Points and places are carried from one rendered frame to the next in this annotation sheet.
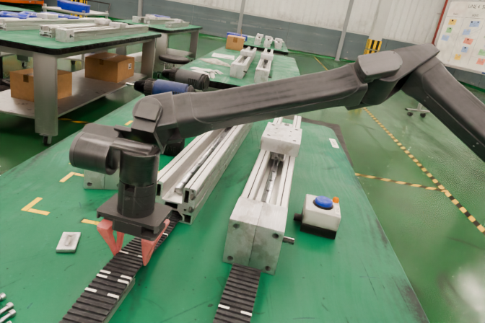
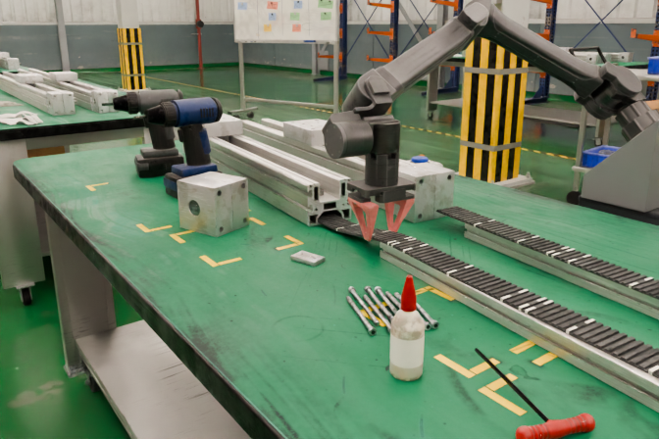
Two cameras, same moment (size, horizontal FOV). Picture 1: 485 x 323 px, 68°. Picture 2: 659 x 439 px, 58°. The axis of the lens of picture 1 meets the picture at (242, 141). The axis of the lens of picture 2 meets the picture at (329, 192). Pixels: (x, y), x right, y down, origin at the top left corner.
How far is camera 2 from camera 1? 0.85 m
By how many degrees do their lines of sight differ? 36
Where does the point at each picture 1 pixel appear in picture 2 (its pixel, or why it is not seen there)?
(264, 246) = (442, 190)
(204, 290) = (436, 236)
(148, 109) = (379, 84)
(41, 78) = not seen: outside the picture
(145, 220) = (402, 183)
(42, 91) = not seen: outside the picture
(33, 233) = (268, 268)
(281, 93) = (432, 51)
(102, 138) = (354, 121)
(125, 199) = (388, 169)
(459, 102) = (519, 31)
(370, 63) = (473, 13)
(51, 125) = not seen: outside the picture
